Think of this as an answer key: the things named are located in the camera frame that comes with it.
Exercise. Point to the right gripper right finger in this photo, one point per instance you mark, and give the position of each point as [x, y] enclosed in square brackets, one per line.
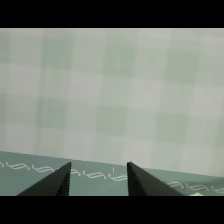
[143, 185]

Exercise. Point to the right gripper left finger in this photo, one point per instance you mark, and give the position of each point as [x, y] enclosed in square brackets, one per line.
[55, 184]

